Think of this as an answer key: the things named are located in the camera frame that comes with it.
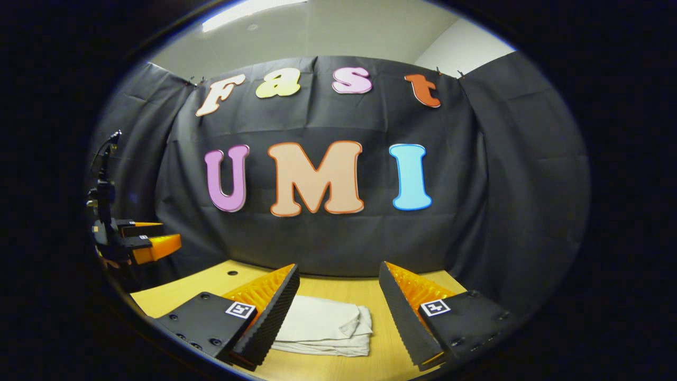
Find white jeans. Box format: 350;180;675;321
270;294;374;357

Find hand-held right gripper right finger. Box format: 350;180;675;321
379;261;522;373

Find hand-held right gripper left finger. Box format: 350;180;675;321
151;264;300;371

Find black backdrop cloth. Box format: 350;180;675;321
87;50;591;318

